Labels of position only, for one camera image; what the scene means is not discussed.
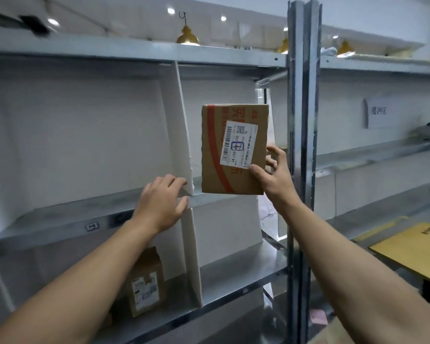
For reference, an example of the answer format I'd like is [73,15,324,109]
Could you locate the white paper sign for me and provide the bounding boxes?
[363,97,397,129]

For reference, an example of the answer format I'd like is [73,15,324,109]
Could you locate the small labelled cardboard box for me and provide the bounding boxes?
[128,246,166,318]

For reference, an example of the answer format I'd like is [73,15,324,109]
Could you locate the person's left forearm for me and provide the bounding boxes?
[0,215,162,344]

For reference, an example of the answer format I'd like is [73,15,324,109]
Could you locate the person's right forearm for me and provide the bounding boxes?
[275,195,430,344]

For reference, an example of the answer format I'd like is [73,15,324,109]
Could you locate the short white divider panel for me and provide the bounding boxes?
[181,207,204,308]

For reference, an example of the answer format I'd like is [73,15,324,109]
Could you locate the person's left hand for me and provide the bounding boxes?
[132,174,190,234]

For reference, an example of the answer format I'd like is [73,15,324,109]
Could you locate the pink paper sheet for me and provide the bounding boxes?
[309,309,329,324]

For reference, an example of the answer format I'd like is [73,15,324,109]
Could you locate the gold pendant lamp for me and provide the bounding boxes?
[275,30,289,54]
[336,39,355,57]
[176,11,200,46]

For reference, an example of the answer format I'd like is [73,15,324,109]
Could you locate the flat yellow cardboard package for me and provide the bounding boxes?
[368,222,430,288]

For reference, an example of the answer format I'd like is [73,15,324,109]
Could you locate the cardboard box with red print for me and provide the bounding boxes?
[201,103,270,196]

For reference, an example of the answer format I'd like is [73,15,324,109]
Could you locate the grey metal shelf rack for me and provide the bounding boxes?
[305,0,430,344]
[0,0,307,344]

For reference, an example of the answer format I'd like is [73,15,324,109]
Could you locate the person's right hand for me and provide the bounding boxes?
[249,145,302,212]

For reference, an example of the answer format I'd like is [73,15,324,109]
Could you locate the tall white divider panel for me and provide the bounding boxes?
[160,61,195,196]

